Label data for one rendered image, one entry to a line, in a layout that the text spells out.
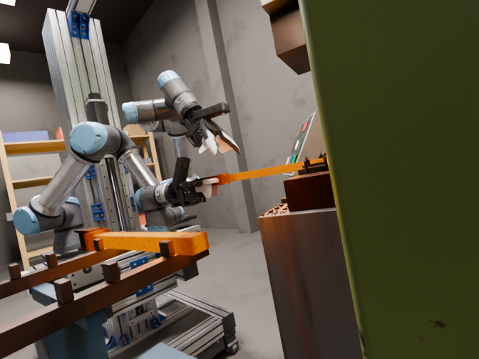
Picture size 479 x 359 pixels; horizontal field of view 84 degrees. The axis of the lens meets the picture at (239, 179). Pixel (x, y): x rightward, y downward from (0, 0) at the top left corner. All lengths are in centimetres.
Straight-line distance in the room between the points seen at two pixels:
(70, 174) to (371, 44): 109
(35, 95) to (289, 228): 832
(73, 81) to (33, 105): 682
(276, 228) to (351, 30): 39
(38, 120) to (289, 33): 798
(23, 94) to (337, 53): 847
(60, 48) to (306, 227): 158
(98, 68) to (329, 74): 165
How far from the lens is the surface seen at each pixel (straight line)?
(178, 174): 90
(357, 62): 24
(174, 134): 140
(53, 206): 127
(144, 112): 100
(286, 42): 71
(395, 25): 24
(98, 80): 178
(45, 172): 783
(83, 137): 111
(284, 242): 55
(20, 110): 846
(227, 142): 88
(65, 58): 180
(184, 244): 36
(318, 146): 115
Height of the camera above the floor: 101
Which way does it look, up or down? 1 degrees down
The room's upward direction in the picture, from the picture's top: 11 degrees counter-clockwise
